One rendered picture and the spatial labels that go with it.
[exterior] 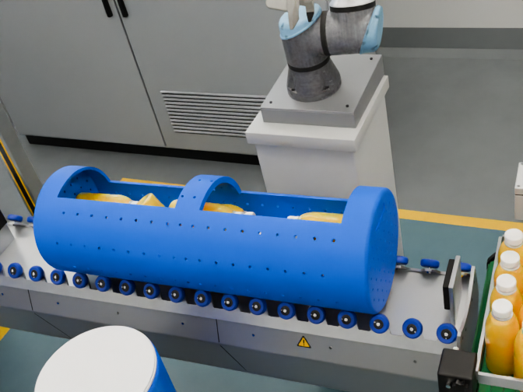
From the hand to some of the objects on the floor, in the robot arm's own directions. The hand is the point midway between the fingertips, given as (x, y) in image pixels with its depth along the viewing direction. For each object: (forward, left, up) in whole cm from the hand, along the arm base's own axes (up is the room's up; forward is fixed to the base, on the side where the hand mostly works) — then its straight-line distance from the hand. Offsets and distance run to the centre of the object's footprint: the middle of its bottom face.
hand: (304, 23), depth 136 cm
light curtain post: (-38, -122, -164) cm, 208 cm away
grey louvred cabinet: (-192, -136, -172) cm, 291 cm away
